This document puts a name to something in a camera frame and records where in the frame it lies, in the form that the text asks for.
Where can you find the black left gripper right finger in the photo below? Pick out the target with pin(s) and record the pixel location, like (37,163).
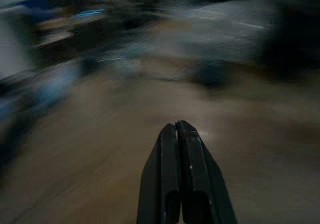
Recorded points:
(200,174)

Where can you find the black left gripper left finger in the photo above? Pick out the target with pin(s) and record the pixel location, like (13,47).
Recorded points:
(165,174)

